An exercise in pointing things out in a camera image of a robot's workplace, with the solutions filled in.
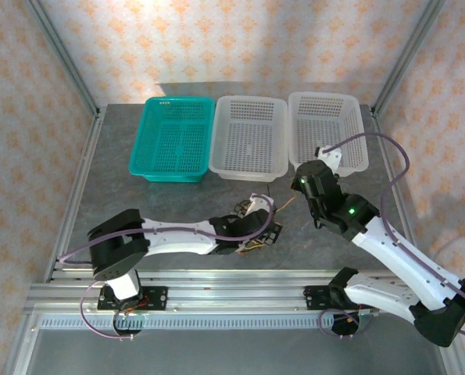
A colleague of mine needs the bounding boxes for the white perforated plastic basket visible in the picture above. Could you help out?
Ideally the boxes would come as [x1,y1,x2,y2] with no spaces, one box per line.
[288,91,370,179]
[208,95,289,184]

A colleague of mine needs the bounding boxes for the teal perforated plastic basket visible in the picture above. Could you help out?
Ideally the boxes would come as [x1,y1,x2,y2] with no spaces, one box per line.
[127,96,216,184]

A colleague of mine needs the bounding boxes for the aluminium table side rail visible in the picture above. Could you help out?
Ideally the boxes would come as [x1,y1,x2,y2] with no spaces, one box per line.
[370,105,417,243]
[44,107,106,282]

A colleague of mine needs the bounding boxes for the aluminium cross rail frame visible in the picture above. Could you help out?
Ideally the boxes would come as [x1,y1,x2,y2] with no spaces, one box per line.
[24,267,420,317]

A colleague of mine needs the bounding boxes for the grey slotted cable duct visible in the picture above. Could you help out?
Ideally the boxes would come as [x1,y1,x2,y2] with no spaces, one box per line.
[39,314,380,330]

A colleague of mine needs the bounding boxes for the black round cable port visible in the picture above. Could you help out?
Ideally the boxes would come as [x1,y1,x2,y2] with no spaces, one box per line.
[113,312,145,337]
[331,310,374,338]

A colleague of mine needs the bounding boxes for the red base wires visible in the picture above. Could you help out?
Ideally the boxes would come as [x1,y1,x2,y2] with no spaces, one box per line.
[124,295,153,313]

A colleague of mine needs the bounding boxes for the aluminium frame post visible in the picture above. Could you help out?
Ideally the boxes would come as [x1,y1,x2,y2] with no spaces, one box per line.
[371,0,448,116]
[23,0,102,116]

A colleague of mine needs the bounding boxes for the aluminium frame leg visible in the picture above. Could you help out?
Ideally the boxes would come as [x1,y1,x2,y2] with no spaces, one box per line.
[3,314,36,375]
[441,343,465,375]

